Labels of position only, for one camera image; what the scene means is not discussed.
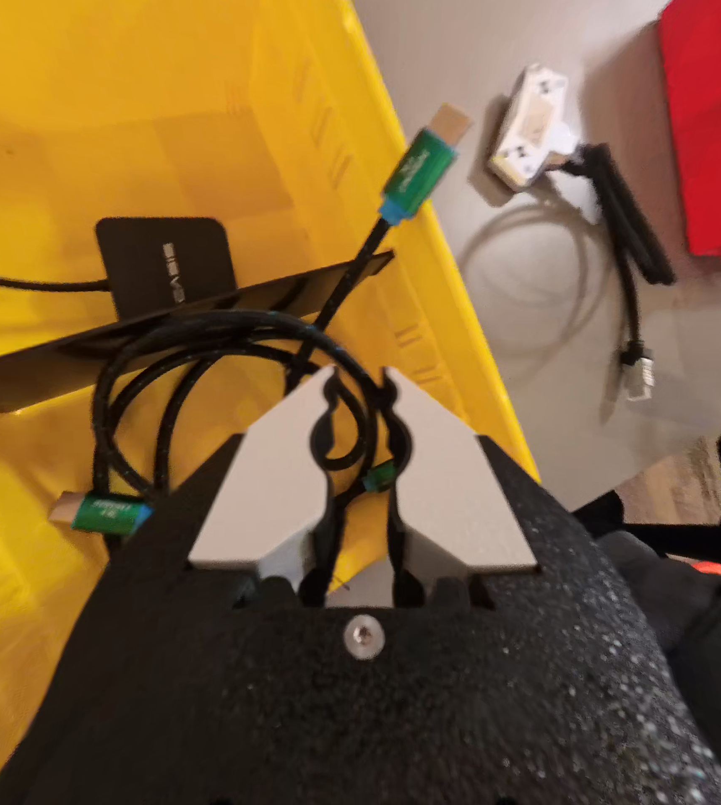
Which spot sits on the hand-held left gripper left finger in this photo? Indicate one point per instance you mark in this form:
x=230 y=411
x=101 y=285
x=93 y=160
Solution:
x=266 y=503

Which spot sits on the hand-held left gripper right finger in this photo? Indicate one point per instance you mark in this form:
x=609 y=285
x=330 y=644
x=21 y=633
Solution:
x=461 y=503

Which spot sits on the black adapter hub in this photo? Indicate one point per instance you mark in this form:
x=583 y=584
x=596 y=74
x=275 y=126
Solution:
x=165 y=264

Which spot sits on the large yellow storage bin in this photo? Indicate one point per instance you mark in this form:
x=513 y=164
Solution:
x=146 y=94

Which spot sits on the red storage bin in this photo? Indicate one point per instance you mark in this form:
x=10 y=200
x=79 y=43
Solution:
x=719 y=126

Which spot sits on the black bin divider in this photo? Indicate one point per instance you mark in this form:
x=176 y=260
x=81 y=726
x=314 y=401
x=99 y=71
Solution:
x=52 y=365

